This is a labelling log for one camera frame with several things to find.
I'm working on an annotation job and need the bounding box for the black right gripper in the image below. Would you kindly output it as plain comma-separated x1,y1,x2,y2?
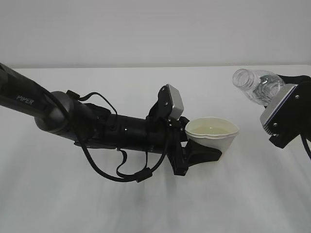
269,75,311,149

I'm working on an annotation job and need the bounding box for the clear green-label water bottle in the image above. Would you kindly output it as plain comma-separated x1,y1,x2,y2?
232,69,285,106

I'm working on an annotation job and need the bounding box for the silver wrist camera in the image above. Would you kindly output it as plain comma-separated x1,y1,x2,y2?
148,84,185,121
259,84,297,135

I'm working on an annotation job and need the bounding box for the white paper cup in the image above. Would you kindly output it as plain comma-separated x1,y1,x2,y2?
185,117,240,154

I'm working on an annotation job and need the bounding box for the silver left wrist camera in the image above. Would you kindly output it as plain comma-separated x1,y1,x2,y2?
148,84,185,121

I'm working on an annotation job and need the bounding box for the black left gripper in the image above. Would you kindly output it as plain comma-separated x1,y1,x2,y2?
145,116,223,176

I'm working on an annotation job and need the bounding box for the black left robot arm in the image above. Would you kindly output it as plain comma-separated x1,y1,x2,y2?
0,65,222,183

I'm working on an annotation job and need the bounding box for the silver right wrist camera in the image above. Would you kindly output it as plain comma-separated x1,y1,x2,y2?
259,84,297,135

